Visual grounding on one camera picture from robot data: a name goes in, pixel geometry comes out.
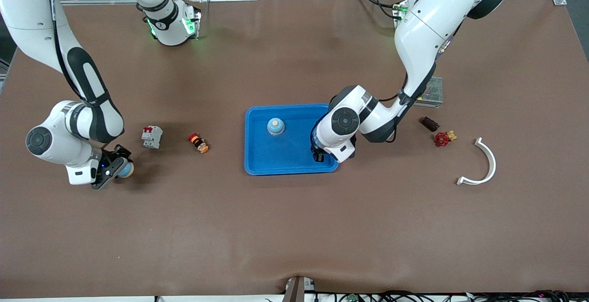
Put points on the brown rectangular capacitor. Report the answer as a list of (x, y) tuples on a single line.
[(430, 123)]

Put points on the white curved plastic bracket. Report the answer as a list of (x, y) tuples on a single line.
[(491, 164)]

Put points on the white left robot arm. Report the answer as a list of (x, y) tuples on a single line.
[(437, 16)]

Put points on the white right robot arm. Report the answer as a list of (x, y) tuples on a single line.
[(23, 7)]

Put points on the blue plastic tray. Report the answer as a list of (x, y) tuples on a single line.
[(285, 159)]

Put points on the metal mesh power supply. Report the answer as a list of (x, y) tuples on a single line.
[(435, 92)]

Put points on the red orange emergency button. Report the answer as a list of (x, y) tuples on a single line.
[(198, 142)]

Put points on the white circuit breaker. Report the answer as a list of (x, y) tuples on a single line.
[(152, 136)]

